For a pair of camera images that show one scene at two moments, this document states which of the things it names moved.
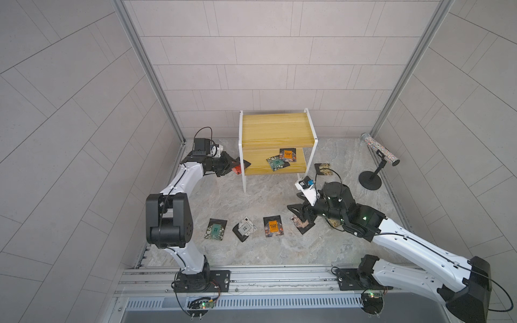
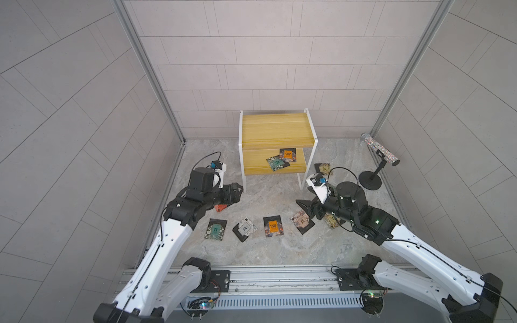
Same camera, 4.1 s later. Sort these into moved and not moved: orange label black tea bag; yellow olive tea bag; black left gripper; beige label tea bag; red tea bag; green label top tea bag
Moved: black left gripper; red tea bag
Not moved: yellow olive tea bag; green label top tea bag; orange label black tea bag; beige label tea bag
